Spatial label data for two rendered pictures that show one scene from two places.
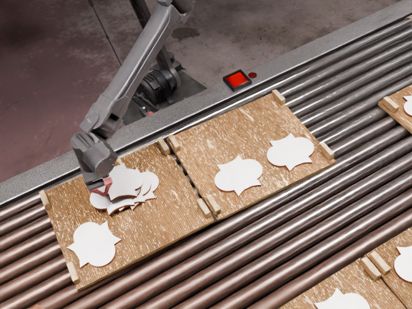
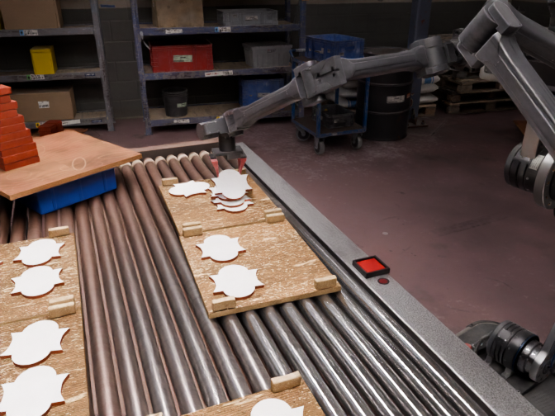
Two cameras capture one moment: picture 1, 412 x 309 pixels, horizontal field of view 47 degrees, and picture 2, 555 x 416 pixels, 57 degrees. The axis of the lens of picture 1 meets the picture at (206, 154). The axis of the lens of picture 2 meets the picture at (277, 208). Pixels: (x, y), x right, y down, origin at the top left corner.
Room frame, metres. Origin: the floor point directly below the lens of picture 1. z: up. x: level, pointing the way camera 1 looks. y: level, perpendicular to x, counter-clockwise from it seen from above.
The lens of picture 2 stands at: (1.06, -1.36, 1.68)
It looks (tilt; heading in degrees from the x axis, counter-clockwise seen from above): 26 degrees down; 93
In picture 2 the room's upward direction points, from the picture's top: straight up
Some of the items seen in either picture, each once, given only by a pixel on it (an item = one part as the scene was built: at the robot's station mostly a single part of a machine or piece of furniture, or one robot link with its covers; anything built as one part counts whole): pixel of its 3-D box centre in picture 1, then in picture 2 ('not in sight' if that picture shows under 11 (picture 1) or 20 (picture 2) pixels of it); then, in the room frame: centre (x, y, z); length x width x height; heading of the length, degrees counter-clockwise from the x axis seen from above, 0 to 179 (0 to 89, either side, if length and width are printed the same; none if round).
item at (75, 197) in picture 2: not in sight; (57, 178); (0.17, 0.34, 0.97); 0.31 x 0.31 x 0.10; 53
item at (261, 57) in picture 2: not in sight; (267, 54); (0.66, 4.65, 0.76); 0.50 x 0.36 x 0.24; 24
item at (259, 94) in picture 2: not in sight; (260, 92); (0.58, 4.67, 0.32); 0.50 x 0.41 x 0.37; 14
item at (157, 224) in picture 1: (124, 208); (218, 201); (0.78, 0.26, 0.93); 0.41 x 0.35 x 0.02; 113
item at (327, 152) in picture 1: (326, 151); (224, 303); (0.89, -0.37, 0.95); 0.06 x 0.02 x 0.03; 22
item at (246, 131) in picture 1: (248, 151); (253, 261); (0.94, -0.13, 0.93); 0.41 x 0.35 x 0.02; 112
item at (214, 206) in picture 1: (213, 205); (192, 231); (0.74, -0.01, 0.95); 0.06 x 0.02 x 0.03; 22
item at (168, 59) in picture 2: not in sight; (180, 55); (-0.28, 4.37, 0.78); 0.66 x 0.45 x 0.28; 18
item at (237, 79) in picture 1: (237, 80); (370, 267); (1.26, -0.14, 0.92); 0.06 x 0.06 x 0.01; 25
